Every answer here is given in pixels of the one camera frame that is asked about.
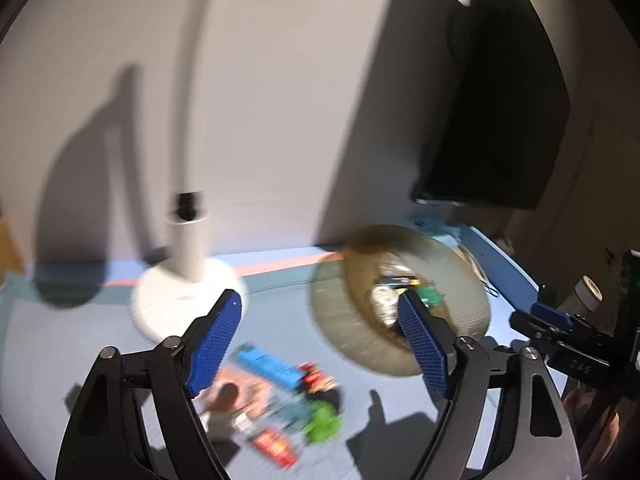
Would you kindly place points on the white desk lamp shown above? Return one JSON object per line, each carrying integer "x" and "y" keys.
{"x": 103, "y": 163}

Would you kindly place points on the black computer monitor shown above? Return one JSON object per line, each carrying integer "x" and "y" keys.
{"x": 507, "y": 113}

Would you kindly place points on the clear plastic box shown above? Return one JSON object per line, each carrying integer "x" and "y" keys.
{"x": 384, "y": 302}

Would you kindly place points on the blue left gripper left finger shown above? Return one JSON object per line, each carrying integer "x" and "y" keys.
{"x": 209, "y": 341}

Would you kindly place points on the brown pencil holder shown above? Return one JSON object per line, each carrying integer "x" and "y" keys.
{"x": 11, "y": 261}

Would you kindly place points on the pink small carton box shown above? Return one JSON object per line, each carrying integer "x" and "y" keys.
{"x": 233, "y": 389}

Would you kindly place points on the green frog toy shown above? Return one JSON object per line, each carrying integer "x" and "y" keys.
{"x": 324, "y": 422}

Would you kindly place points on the person right hand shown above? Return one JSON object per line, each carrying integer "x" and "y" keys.
{"x": 595, "y": 421}

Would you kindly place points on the amber glass bowl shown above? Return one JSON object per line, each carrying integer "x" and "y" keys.
{"x": 404, "y": 259}

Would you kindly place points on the black haired doll figure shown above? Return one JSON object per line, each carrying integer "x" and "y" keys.
{"x": 316, "y": 385}

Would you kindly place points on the blue face mask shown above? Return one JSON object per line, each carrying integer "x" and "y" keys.
{"x": 434, "y": 226}

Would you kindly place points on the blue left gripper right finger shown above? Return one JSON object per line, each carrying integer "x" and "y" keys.
{"x": 431, "y": 341}

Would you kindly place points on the white charger plug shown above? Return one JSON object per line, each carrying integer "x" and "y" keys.
{"x": 230, "y": 422}

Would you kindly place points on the light blue plastic toy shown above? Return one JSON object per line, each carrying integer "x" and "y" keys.
{"x": 294, "y": 415}

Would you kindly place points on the teal plastic leaf toy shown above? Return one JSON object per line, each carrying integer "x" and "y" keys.
{"x": 430, "y": 295}

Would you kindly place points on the blue rectangular lighter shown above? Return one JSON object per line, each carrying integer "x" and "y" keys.
{"x": 260, "y": 363}

